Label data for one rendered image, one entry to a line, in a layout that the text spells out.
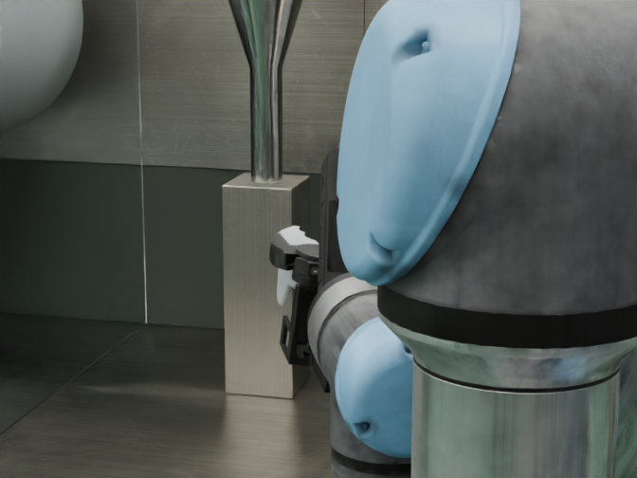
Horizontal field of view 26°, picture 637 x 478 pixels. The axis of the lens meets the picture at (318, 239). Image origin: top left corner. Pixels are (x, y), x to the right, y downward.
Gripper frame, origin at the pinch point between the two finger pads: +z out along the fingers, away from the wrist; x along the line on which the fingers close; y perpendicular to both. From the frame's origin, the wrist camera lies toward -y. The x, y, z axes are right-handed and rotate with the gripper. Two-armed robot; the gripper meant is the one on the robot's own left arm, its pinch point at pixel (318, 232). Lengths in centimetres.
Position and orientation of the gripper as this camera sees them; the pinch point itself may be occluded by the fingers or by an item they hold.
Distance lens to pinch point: 113.3
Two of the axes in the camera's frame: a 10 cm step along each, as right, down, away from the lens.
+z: -1.6, -2.2, 9.6
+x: 9.8, 1.0, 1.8
